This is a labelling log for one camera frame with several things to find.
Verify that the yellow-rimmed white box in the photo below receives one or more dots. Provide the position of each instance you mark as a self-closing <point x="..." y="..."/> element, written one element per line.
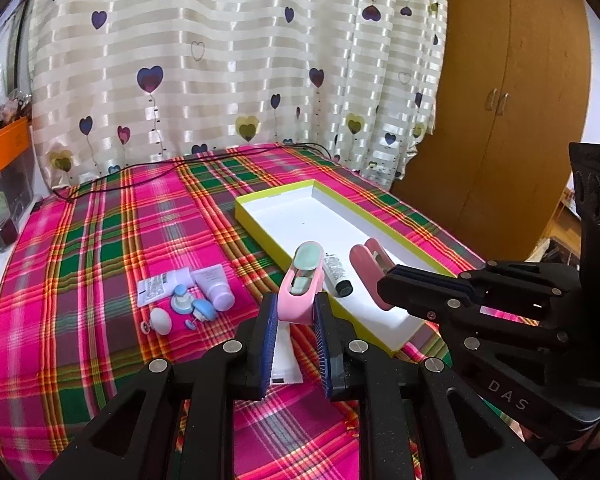
<point x="305" y="215"/>

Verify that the small dark red box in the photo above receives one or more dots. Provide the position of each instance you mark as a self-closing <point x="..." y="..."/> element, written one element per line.
<point x="6" y="236"/>

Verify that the white egg-shaped gadget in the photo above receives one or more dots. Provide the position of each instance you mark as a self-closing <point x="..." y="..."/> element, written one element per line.
<point x="160" y="321"/>

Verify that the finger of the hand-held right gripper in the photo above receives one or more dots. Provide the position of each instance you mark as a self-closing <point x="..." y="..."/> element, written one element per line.
<point x="520" y="282"/>
<point x="430" y="297"/>

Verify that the striped curtain with hearts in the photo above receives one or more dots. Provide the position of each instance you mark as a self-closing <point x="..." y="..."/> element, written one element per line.
<point x="220" y="60"/>

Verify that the purple tube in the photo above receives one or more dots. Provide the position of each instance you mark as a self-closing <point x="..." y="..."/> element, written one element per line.
<point x="215" y="285"/>

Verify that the grey tube with black cap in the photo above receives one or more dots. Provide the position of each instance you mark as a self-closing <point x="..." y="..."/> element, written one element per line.
<point x="336" y="272"/>

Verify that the brown wooden wardrobe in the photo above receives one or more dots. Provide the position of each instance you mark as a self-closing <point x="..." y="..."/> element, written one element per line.
<point x="510" y="170"/>

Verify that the white packet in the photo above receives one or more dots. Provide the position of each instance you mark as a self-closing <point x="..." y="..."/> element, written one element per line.
<point x="286" y="360"/>

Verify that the blue and white round applicator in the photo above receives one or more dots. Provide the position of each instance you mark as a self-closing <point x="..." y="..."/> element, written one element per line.
<point x="202" y="311"/>
<point x="182" y="301"/>

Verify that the clear bin with orange lid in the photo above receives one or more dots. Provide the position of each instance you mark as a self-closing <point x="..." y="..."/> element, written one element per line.
<point x="5" y="160"/>

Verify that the pink device with green top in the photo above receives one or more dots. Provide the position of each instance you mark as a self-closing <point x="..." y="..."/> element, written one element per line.
<point x="300" y="285"/>

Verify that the white tube with label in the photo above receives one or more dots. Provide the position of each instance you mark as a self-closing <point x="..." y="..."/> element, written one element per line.
<point x="162" y="285"/>

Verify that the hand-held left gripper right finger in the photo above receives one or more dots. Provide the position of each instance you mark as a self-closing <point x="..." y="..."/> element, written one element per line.
<point x="322" y="345"/>

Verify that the pink clip case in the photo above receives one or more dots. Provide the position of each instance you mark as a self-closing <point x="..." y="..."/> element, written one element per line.
<point x="365" y="265"/>

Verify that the pile of papers and bags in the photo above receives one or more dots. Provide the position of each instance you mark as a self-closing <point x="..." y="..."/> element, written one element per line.
<point x="2" y="105"/>

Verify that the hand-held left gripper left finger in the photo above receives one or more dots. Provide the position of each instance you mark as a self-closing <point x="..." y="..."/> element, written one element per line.
<point x="269" y="340"/>

